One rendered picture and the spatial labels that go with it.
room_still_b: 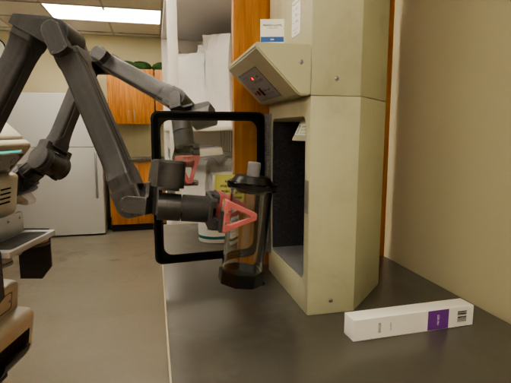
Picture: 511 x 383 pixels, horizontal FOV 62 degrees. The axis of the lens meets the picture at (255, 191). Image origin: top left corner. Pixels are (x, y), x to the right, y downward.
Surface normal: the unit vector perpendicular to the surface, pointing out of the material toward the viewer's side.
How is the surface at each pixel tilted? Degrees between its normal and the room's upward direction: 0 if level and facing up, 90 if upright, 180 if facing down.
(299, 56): 90
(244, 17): 90
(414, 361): 0
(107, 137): 82
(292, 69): 90
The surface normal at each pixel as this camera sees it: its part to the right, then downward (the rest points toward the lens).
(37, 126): 0.23, 0.14
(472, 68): -0.97, 0.04
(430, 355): 0.00, -0.99
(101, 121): -0.04, 0.00
